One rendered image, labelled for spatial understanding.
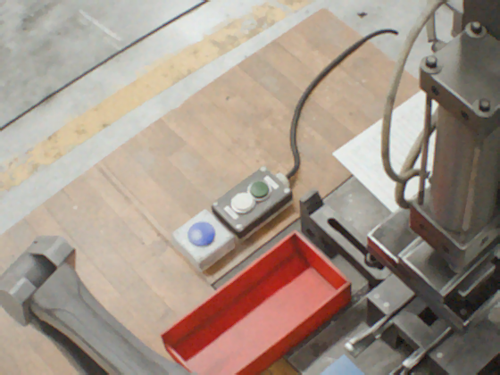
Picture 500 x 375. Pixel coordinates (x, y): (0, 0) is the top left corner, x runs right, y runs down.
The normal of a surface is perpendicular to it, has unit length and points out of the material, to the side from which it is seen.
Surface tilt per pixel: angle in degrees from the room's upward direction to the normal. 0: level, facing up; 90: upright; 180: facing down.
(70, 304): 18
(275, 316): 0
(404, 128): 1
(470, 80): 0
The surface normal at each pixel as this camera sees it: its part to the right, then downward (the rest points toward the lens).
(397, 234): -0.07, -0.56
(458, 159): -0.46, 0.76
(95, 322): 0.17, -0.37
